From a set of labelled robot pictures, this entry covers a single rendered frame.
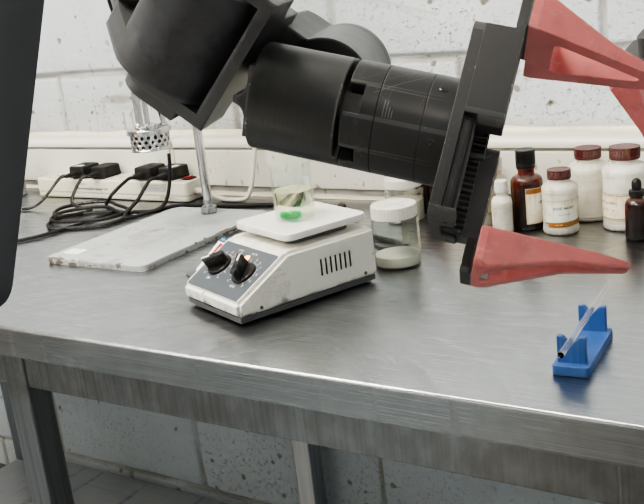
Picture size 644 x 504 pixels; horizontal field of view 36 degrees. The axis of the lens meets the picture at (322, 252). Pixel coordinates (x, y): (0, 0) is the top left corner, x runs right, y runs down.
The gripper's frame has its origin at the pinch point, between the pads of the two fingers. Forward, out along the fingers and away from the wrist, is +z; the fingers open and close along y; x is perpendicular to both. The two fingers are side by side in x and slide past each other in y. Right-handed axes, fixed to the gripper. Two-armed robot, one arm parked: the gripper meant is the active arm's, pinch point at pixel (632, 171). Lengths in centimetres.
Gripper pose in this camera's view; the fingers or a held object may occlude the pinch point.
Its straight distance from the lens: 51.3
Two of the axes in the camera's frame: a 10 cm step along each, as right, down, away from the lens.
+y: -2.5, 9.6, -1.4
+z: 9.6, 2.2, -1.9
